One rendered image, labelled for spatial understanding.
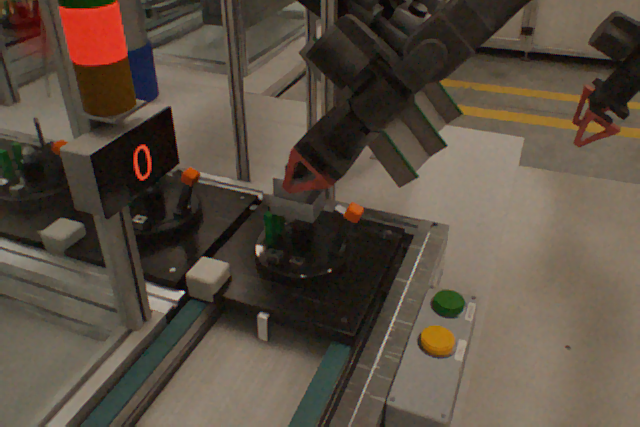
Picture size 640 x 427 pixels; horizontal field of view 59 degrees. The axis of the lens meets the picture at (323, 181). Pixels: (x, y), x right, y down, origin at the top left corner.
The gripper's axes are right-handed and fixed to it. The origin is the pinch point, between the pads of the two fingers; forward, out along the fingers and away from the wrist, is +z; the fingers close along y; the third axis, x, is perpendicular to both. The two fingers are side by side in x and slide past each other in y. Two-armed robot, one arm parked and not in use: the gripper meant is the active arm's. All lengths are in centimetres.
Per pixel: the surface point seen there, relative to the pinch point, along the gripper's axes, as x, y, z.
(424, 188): 22.9, -42.8, 12.0
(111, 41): -21.7, 19.3, -11.6
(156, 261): -5.4, 8.7, 21.8
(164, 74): -46, -79, 71
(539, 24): 68, -402, 49
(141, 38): -51, -61, 52
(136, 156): -13.9, 19.2, -2.9
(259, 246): 3.4, 2.5, 11.6
